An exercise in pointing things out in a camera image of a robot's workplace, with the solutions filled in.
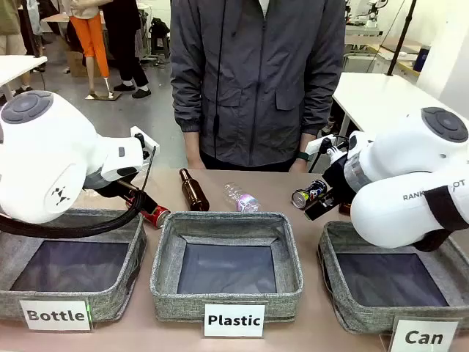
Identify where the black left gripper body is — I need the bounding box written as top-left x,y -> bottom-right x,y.
125,189 -> 158,216

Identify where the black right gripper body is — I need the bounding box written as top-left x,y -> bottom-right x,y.
322,156 -> 354,205

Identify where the crushed red drink can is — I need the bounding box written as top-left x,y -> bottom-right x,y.
141,204 -> 172,230

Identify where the crushed dark drink can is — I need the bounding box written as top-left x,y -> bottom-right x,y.
291,179 -> 328,210

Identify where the small pink-label plastic bottle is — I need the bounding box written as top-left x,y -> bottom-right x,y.
224,182 -> 263,213

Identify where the person's right forearm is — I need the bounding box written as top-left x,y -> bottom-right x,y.
170,69 -> 203,133

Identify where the person's left forearm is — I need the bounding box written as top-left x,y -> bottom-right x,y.
300,69 -> 335,155

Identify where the grey fabric plastic basket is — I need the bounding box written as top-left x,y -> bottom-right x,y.
149,210 -> 305,323

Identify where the grey fabric can basket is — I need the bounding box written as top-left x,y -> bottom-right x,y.
317,220 -> 469,335

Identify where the grey fabric bottle basket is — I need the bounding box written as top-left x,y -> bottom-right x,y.
0,208 -> 148,322

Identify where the white Can label card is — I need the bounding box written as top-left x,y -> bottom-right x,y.
389,318 -> 461,352

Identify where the person's left hand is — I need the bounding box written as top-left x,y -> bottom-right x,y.
289,157 -> 311,174

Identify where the person's right hand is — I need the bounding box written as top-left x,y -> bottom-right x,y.
184,144 -> 203,170

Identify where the large white table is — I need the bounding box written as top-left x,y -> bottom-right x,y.
330,71 -> 469,148

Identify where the person in grey jacket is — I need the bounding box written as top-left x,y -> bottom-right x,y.
169,0 -> 347,173

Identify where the white Plastic label card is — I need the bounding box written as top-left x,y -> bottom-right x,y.
203,303 -> 265,339

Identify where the wooden top background table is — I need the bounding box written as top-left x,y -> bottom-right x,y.
379,36 -> 422,78

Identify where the white Bottle label card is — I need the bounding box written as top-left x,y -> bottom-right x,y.
18,299 -> 92,332

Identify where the black tripod pole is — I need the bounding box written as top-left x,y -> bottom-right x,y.
387,0 -> 419,77

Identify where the cardboard box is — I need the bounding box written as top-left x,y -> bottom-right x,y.
65,50 -> 89,78

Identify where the bystander in black clothes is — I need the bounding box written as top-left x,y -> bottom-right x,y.
99,0 -> 152,100

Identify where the mannequin with orange trousers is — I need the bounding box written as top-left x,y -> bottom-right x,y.
67,0 -> 122,101

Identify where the small white table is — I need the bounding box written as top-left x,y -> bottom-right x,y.
0,54 -> 49,92

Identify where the bystander in beige clothes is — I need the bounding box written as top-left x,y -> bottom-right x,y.
0,0 -> 40,97

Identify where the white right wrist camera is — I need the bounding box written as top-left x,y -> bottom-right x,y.
306,133 -> 349,162

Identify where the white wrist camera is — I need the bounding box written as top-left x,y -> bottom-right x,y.
306,133 -> 349,162
130,126 -> 161,159

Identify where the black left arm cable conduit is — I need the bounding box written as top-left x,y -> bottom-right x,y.
0,145 -> 161,239

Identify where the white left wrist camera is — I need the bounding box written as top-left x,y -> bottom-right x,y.
130,126 -> 161,159

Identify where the black right arm cable strap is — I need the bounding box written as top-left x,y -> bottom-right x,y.
416,185 -> 469,252

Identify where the black hanging jacket cord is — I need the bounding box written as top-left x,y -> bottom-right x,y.
213,0 -> 227,141

